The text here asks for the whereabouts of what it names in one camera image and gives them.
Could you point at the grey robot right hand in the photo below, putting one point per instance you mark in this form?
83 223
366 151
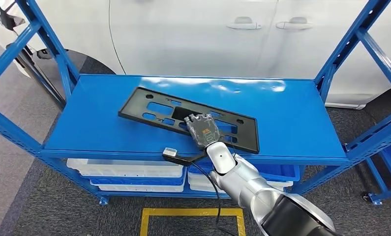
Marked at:
203 130

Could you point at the black plastic plate frame part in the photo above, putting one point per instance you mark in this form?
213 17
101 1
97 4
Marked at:
131 106

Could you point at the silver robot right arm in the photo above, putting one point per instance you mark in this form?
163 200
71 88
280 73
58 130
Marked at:
244 185

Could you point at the blue metal shelf rack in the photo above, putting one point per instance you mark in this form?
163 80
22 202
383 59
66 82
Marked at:
100 123

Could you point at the blue wheeled shelf rack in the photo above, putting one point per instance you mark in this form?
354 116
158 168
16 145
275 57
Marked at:
390 192

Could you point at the white car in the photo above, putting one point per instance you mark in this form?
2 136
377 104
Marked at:
182 39

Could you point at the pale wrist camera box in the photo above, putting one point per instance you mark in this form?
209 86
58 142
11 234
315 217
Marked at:
170 152

